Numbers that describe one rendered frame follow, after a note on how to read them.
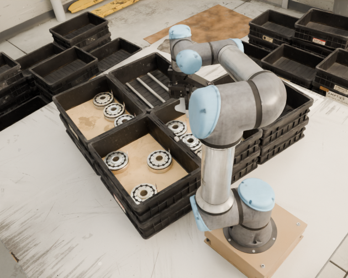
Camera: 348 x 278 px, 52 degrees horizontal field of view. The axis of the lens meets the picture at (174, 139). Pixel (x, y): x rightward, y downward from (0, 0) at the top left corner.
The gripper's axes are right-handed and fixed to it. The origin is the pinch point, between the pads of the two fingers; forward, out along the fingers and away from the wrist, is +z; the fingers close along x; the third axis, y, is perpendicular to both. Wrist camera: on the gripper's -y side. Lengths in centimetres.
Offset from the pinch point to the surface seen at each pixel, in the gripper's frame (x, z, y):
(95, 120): -10, 17, 48
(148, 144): 3.2, 17.3, 18.8
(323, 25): -167, 42, -80
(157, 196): 37.2, 9.0, 6.8
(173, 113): -13.7, 12.7, 10.1
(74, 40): -127, 37, 110
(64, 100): -17, 10, 64
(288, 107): -26, 16, -41
